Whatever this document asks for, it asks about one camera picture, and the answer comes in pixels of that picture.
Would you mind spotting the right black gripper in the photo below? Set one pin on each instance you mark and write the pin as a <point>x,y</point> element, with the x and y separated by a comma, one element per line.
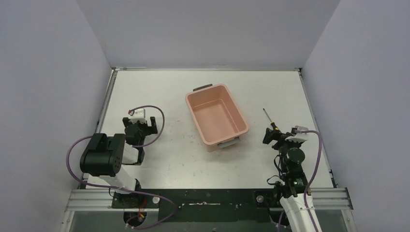
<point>279,137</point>

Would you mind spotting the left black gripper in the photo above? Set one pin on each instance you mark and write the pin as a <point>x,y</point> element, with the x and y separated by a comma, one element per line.
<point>140,126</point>

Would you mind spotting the black yellow screwdriver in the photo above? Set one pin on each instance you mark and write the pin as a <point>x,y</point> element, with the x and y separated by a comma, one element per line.
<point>271,121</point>

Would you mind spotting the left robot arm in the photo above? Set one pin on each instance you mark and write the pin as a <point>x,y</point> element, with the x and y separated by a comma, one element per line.
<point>105,158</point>

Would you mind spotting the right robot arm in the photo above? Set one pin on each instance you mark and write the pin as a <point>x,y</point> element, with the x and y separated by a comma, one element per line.
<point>293,187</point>

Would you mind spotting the pink plastic bin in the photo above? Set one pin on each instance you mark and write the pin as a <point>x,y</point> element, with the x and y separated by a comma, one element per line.
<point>217,116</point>

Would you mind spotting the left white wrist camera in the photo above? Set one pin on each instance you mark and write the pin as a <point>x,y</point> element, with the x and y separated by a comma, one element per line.
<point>138,115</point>

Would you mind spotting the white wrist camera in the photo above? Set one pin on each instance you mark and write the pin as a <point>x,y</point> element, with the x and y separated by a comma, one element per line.
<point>138,115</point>
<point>297,135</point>

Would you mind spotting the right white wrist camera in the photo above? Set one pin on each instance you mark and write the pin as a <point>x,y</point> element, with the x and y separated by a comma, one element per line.
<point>297,135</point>

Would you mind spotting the aluminium frame rail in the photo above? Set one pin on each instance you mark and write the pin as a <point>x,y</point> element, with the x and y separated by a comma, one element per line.
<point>108,200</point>

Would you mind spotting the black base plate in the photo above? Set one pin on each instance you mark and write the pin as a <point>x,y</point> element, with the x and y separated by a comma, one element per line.
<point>169,211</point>

